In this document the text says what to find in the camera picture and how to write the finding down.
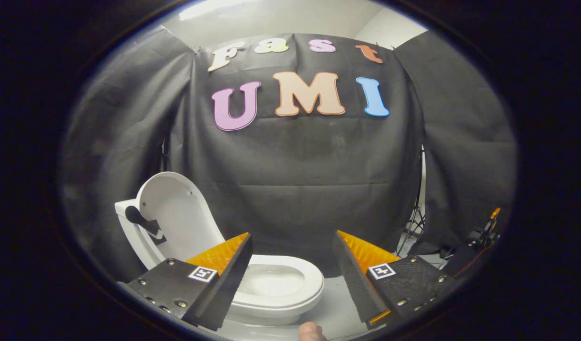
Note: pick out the white toilet lid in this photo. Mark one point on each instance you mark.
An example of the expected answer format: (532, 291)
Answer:
(181, 213)

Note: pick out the black device with orange tip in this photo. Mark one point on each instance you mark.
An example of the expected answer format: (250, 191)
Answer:
(484, 232)

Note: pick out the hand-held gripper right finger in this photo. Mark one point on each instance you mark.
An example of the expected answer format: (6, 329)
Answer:
(354, 284)

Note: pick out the black backdrop cloth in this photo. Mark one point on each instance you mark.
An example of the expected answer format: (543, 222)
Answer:
(295, 161)

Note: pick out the white toilet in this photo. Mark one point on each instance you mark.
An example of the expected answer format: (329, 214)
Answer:
(266, 319)

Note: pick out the white tank cover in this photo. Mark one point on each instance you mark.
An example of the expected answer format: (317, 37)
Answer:
(124, 206)

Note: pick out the white toilet seat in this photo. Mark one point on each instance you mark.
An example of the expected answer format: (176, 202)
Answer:
(314, 279)

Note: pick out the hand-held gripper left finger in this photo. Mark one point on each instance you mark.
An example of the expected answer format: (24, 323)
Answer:
(231, 279)

